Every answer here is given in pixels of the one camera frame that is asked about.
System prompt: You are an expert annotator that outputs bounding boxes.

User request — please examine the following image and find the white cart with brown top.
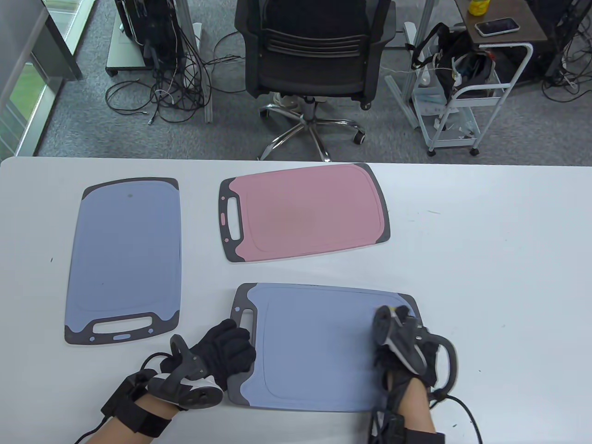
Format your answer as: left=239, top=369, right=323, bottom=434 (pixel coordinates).
left=411, top=0, right=549, bottom=157

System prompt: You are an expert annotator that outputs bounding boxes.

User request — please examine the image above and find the black bag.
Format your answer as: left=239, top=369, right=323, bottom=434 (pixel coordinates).
left=411, top=22, right=498, bottom=100

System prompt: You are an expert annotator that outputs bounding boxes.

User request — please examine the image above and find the white smartphone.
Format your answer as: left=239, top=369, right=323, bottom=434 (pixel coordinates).
left=474, top=18, right=521, bottom=37

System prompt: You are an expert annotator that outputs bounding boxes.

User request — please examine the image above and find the person's right hand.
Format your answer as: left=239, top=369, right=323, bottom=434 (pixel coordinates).
left=374, top=304, right=440, bottom=394

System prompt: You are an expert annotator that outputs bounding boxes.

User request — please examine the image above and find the person's left hand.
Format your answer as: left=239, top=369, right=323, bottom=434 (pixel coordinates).
left=160, top=318, right=257, bottom=391

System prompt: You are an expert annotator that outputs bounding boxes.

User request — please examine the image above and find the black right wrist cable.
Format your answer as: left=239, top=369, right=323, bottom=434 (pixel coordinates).
left=430, top=395, right=481, bottom=444

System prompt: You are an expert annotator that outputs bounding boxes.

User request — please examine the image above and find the glass window panel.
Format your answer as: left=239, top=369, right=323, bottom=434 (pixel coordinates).
left=0, top=51, right=65, bottom=158

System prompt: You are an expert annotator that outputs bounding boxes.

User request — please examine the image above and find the grey right hand controller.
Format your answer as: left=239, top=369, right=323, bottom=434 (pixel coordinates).
left=374, top=305, right=458, bottom=401

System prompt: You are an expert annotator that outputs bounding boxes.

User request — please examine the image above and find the grey left hand controller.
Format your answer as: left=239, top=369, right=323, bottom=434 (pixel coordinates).
left=148, top=334, right=224, bottom=410

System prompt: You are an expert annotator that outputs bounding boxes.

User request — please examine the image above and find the blue cutting board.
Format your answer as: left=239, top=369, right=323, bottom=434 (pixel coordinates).
left=64, top=177, right=182, bottom=345
left=229, top=283, right=422, bottom=412

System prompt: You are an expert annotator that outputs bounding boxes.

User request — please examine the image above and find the person's right forearm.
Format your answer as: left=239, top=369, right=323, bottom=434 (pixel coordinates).
left=386, top=377, right=438, bottom=435

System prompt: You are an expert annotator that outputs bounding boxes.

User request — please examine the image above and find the silver metal desk leg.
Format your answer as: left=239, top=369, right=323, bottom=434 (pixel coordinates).
left=384, top=0, right=438, bottom=129

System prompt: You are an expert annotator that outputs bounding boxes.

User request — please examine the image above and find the grey metal base plate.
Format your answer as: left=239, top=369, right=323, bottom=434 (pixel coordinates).
left=105, top=18, right=148, bottom=77

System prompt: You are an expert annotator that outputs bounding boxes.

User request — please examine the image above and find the grey hand controller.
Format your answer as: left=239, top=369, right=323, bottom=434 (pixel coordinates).
left=374, top=305, right=458, bottom=401
left=148, top=334, right=224, bottom=410

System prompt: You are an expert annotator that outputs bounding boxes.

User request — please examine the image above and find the blue packet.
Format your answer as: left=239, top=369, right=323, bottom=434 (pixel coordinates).
left=413, top=88, right=448, bottom=106

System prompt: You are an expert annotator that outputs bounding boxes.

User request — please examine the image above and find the black left wrist camera strap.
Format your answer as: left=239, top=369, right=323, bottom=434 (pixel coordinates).
left=101, top=370, right=174, bottom=438

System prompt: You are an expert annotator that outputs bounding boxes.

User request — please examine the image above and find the black right wrist camera strap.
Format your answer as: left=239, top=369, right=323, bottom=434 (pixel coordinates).
left=369, top=409, right=445, bottom=444

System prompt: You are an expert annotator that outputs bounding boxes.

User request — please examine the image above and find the white desk leg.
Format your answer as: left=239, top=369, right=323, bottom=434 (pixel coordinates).
left=176, top=0, right=213, bottom=123

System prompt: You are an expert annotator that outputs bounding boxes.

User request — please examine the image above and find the black office chair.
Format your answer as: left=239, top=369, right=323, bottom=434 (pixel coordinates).
left=234, top=0, right=396, bottom=162

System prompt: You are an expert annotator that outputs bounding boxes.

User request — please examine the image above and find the black computer tower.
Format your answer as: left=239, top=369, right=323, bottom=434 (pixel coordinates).
left=115, top=0, right=185, bottom=70

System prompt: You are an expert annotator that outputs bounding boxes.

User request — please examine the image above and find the black wrist camera strap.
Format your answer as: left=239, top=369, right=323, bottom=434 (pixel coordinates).
left=369, top=409, right=445, bottom=444
left=101, top=370, right=174, bottom=438

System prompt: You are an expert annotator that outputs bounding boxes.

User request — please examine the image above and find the pink cutting board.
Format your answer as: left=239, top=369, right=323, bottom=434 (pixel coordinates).
left=218, top=163, right=391, bottom=264

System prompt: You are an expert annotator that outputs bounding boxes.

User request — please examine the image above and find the black floor cable bundle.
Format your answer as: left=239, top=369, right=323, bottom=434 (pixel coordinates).
left=105, top=28, right=246, bottom=125
left=541, top=0, right=592, bottom=102

